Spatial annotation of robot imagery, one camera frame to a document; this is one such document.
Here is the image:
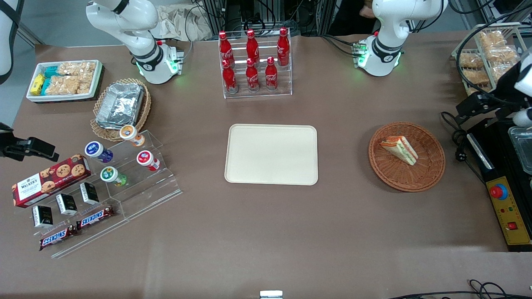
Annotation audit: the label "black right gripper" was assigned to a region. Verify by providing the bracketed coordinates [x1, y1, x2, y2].
[0, 123, 59, 163]

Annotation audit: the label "triangular sandwich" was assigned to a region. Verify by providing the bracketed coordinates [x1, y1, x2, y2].
[379, 136, 419, 166]

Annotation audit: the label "brown wicker basket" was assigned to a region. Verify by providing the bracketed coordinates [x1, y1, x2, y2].
[368, 121, 446, 192]

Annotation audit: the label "white rectangular snack tray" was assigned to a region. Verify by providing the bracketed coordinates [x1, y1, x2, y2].
[26, 60, 103, 103]

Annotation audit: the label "light wicker basket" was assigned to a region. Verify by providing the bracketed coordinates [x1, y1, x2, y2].
[90, 78, 152, 142]

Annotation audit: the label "cream plastic tray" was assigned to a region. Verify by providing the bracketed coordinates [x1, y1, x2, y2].
[224, 124, 319, 186]

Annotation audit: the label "red Walkers cookie box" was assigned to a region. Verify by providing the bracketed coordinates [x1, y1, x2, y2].
[12, 154, 92, 208]

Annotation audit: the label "blue lid yogurt cup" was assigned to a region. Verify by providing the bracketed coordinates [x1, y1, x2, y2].
[84, 141, 113, 163]

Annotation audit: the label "black machine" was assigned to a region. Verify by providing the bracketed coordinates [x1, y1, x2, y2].
[466, 109, 532, 252]

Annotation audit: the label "yellow snack packet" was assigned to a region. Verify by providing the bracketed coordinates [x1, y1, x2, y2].
[30, 74, 45, 96]

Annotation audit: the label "clear plastic container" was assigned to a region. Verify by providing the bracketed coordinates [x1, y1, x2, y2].
[508, 127, 532, 175]

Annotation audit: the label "small black box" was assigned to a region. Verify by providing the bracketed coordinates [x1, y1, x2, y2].
[80, 182, 100, 206]
[32, 205, 54, 228]
[56, 194, 78, 216]

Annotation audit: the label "clear rice cracker packet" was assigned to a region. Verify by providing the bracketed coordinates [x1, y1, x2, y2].
[57, 61, 97, 78]
[45, 76, 81, 96]
[77, 74, 95, 94]

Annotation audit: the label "green lid yogurt cup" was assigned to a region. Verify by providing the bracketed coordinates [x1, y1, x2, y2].
[100, 166, 128, 186]

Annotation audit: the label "Snickers chocolate bar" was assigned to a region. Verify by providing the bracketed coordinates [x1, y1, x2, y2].
[76, 206, 115, 230]
[39, 225, 78, 251]

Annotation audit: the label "stack of foil containers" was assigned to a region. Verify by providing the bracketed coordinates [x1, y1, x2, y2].
[95, 83, 145, 130]

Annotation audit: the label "orange lid yogurt cup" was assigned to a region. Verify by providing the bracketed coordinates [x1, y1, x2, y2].
[120, 125, 146, 147]

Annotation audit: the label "clear acrylic stepped stand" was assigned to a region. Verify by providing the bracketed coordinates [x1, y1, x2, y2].
[15, 174, 130, 259]
[85, 130, 183, 221]

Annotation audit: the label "red lid yogurt cup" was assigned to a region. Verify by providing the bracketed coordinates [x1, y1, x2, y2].
[137, 150, 160, 172]

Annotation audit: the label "yellow control panel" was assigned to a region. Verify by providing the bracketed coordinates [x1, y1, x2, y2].
[486, 176, 532, 246]

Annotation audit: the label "beige paper bag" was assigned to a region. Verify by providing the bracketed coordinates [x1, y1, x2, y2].
[152, 4, 212, 42]

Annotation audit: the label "red cola bottle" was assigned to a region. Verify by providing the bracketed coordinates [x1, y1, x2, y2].
[277, 27, 290, 67]
[246, 29, 260, 63]
[265, 57, 278, 91]
[222, 59, 239, 94]
[246, 58, 261, 92]
[219, 31, 234, 67]

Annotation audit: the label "clear acrylic bottle stand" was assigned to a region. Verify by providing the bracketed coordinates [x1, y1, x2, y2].
[218, 29, 293, 99]

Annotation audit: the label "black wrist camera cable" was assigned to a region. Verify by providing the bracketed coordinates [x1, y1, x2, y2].
[457, 4, 532, 106]

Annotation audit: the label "black power cable with plug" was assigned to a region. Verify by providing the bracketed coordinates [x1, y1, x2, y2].
[441, 111, 487, 183]

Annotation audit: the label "white wire rack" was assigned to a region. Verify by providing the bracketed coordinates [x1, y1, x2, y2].
[451, 23, 529, 97]

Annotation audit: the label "black arm base cables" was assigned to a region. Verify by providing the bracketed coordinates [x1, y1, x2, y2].
[321, 34, 363, 57]

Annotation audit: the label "black floor cables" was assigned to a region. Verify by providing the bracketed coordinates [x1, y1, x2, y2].
[387, 279, 532, 299]

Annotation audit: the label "aluminium frame rack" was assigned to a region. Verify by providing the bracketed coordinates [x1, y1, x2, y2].
[199, 0, 338, 37]

